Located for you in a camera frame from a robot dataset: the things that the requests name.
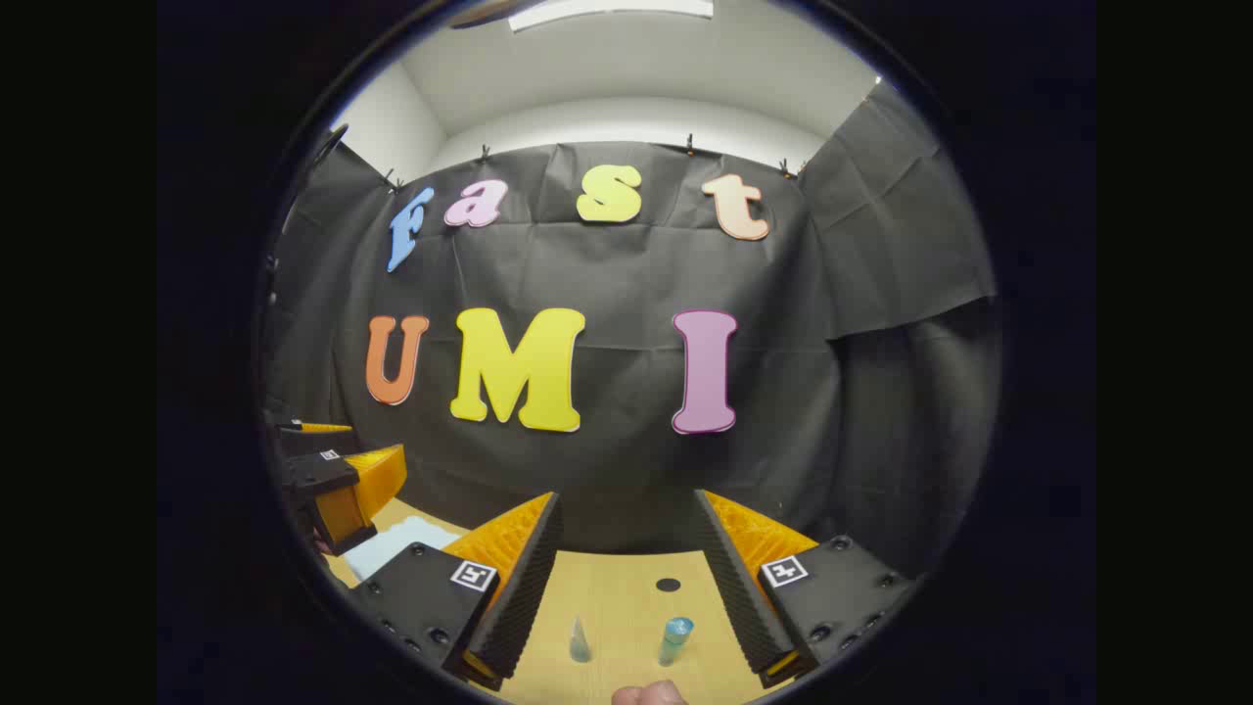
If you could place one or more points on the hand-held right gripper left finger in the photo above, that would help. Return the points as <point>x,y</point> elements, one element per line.
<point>524,587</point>

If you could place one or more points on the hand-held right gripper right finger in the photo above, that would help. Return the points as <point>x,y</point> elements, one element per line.
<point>732,587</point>

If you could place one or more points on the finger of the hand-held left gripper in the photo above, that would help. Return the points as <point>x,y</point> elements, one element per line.
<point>318,475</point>
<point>313,441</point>

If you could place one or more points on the translucent blue bottle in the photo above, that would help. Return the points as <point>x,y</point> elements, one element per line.
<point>674,641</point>

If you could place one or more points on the light blue suitcase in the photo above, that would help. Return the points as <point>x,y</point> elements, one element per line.
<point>392,548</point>

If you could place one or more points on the black backdrop cloth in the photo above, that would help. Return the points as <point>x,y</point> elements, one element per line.
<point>626,264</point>

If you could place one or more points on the ceiling light panel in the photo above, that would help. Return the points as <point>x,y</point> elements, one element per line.
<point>607,12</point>

